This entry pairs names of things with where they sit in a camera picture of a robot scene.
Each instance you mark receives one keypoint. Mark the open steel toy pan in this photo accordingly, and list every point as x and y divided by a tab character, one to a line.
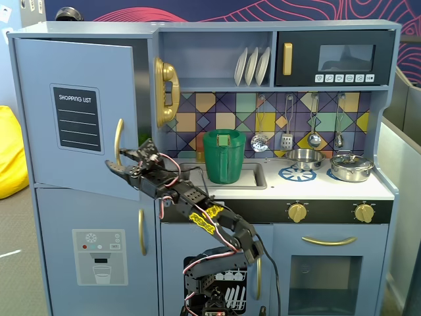
304	158

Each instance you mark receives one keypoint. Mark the grey toy sink basin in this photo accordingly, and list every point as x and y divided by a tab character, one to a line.
255	177

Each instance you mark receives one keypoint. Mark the steel slotted skimmer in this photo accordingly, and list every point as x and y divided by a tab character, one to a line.
260	143

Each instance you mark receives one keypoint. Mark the steel toy ladle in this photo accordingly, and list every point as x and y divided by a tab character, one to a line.
314	141

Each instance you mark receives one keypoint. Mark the steel toy pot with lid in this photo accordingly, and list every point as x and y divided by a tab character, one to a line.
350	171

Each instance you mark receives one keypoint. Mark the yellow bean bag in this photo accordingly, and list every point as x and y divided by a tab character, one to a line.
10	158

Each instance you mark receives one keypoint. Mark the green plastic pitcher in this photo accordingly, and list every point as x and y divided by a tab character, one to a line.
227	164

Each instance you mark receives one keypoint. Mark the black round object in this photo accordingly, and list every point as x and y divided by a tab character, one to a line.
68	14

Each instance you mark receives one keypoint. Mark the white toy plate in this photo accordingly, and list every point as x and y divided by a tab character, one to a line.
263	66
251	67
240	67

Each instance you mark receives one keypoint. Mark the gold stove knob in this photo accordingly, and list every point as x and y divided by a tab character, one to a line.
297	213
363	213

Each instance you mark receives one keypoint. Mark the gold toy telephone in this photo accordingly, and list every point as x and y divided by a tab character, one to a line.
171	75

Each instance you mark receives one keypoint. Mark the hanging silver spoon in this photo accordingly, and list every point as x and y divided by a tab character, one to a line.
338	140

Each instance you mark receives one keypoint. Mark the blue dishwasher door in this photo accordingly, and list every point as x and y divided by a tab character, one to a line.
174	250

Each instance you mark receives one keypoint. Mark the black toy microwave door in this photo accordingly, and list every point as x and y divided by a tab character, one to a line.
309	39

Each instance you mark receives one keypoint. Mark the blue wooden toy kitchen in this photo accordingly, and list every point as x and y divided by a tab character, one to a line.
98	27

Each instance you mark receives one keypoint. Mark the blue water dispenser fridge door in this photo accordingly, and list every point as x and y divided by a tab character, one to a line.
59	214

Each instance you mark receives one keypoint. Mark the blue shopping list fridge door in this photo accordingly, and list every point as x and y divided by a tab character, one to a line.
39	148

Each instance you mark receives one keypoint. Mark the light blue desk divider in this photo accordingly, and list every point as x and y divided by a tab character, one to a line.
408	108

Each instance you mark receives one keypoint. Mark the blue oven door with window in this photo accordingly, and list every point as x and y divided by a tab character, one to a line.
283	243

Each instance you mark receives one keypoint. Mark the steel slotted spatula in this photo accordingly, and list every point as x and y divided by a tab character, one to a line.
287	141

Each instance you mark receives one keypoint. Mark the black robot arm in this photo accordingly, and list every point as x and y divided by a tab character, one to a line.
237	233

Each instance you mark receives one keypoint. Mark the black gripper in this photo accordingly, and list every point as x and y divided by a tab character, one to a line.
139	169

